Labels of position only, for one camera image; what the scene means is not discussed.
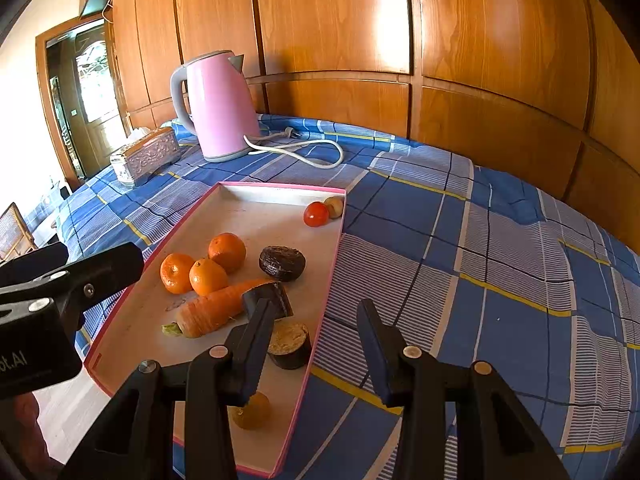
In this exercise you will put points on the silver embossed tissue box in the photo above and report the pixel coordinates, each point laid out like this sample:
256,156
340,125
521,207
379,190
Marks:
150,157

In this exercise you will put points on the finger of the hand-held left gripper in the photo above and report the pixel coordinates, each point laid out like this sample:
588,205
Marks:
105,270
35,262

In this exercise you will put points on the small yellow-green fruit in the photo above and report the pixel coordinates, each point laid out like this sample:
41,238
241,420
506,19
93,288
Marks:
335,206

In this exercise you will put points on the pink electric kettle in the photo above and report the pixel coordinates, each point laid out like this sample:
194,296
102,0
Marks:
220,110

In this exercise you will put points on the wooden glass door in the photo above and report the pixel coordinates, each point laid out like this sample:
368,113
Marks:
100,135

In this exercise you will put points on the wicker chair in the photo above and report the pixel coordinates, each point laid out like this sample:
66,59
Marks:
12,230

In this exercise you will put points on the small pointed mandarin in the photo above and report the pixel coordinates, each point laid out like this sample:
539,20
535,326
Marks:
208,278

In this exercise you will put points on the dark eggplant piece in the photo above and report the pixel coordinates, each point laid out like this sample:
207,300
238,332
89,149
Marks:
277,297

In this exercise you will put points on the small yellow fruit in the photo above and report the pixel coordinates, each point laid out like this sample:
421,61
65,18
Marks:
255,412

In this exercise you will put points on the person's left forearm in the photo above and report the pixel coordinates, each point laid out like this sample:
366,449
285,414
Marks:
30,425

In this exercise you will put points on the pink-edged white tray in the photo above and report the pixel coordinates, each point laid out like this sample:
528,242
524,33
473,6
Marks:
240,215

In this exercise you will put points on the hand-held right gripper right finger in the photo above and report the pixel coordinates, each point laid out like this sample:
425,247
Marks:
372,355

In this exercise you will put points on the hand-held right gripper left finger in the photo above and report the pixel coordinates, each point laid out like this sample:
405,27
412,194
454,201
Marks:
255,355

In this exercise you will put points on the red tomato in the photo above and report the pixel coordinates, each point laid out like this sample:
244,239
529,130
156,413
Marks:
316,215

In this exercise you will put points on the dark wrinkled passion fruit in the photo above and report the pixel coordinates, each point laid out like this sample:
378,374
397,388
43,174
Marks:
282,262

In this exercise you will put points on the large mandarin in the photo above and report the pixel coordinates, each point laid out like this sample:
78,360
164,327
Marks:
175,272

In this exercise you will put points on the carrot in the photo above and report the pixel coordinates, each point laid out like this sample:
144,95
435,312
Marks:
210,312

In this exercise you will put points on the eggplant piece with yellow cut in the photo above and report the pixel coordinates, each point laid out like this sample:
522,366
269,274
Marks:
290,340

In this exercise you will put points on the blue plaid tablecloth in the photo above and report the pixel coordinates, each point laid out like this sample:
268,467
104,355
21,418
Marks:
475,260

